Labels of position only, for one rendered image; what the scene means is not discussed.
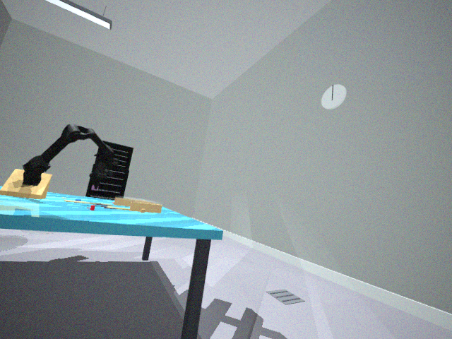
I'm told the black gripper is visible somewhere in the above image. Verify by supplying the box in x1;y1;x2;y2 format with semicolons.
90;164;108;189

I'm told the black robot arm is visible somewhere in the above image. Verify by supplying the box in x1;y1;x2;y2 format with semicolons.
22;124;118;186

